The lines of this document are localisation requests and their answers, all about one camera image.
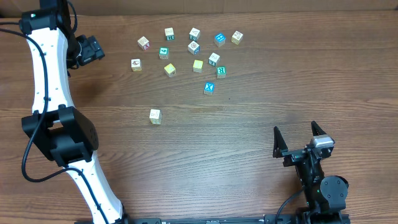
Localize wooden block yellow side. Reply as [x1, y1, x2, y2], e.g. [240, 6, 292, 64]
[231, 30, 243, 45]

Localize wooden block teal side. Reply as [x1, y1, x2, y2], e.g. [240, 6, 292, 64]
[189, 27, 200, 42]

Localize wooden block green E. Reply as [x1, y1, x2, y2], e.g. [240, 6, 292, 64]
[164, 27, 175, 41]

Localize blue H block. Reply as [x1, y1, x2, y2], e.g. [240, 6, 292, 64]
[214, 33, 226, 47]

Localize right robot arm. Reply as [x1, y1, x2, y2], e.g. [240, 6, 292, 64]
[264, 121, 351, 224]

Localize cardboard backdrop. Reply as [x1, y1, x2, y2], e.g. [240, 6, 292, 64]
[0, 0, 398, 19]

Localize wooden block green side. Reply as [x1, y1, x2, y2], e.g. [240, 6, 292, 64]
[208, 53, 220, 67]

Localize plain wooden block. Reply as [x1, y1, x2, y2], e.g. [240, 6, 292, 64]
[149, 109, 162, 120]

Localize wooden block red side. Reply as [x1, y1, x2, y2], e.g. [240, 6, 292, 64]
[137, 36, 150, 50]

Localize yellow top tilted block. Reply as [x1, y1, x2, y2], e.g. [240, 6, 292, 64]
[164, 63, 177, 77]

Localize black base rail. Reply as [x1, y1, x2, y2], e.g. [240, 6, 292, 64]
[74, 213, 351, 224]

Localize green R block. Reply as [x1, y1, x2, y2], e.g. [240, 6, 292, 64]
[216, 66, 226, 79]

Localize wooden block blue D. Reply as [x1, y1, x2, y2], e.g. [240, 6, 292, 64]
[188, 40, 200, 55]

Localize wooden block animal picture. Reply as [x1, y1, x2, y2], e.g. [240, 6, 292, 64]
[131, 58, 142, 72]

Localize green 4 block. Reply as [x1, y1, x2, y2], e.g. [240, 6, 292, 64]
[159, 47, 169, 60]

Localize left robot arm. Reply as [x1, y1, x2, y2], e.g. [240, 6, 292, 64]
[19, 0, 128, 223]

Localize blue X block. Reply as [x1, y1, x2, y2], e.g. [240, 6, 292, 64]
[203, 82, 215, 95]

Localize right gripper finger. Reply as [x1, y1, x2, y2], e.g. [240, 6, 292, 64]
[272, 126, 289, 158]
[311, 121, 326, 136]

